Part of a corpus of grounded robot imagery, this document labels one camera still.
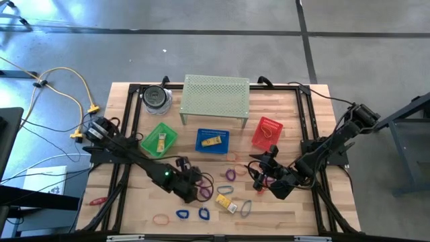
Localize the black aluminium table frame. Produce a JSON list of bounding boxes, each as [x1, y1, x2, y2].
[[75, 83, 363, 242]]

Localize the dark grey metal table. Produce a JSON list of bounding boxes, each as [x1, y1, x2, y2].
[[369, 91, 430, 198]]

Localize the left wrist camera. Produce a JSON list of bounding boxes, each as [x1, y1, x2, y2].
[[176, 156, 191, 171]]

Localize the pale green perforated metal shelf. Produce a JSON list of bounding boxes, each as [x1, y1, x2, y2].
[[179, 74, 251, 129]]

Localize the metal stand legs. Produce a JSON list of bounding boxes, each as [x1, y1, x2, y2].
[[0, 0, 34, 34]]

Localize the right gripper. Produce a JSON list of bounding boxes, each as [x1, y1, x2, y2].
[[249, 153, 287, 190]]

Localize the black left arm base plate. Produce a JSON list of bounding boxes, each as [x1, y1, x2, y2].
[[82, 137, 138, 165]]

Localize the red plastic basket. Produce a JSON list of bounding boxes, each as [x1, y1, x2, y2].
[[251, 116, 284, 151]]

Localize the white floor cable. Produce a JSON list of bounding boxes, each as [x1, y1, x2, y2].
[[0, 153, 92, 185]]

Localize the grey rubber band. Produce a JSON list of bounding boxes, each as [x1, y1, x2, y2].
[[240, 200, 253, 218]]

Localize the blue plastic basket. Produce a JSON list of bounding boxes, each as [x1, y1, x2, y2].
[[195, 128, 230, 155]]

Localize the white paper sheet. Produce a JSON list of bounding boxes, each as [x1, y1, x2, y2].
[[22, 165, 68, 196]]

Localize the green plastic basket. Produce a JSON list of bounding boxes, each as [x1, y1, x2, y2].
[[140, 122, 179, 159]]

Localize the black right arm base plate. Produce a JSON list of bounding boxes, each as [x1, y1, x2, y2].
[[300, 139, 356, 166]]

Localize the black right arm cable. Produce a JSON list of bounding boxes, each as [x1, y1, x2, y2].
[[288, 81, 354, 106]]

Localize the black desk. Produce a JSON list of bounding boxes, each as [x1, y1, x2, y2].
[[0, 106, 25, 179]]

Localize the silver metal bracket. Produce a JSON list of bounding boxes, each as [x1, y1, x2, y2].
[[294, 235, 333, 242], [106, 235, 145, 242]]

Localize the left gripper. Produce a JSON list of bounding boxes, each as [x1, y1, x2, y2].
[[174, 166, 204, 204]]

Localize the black desk beam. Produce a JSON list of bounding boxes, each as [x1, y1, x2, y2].
[[0, 184, 81, 219]]

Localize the yellow extension cable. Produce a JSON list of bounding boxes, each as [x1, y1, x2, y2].
[[32, 66, 101, 115], [0, 56, 85, 144]]

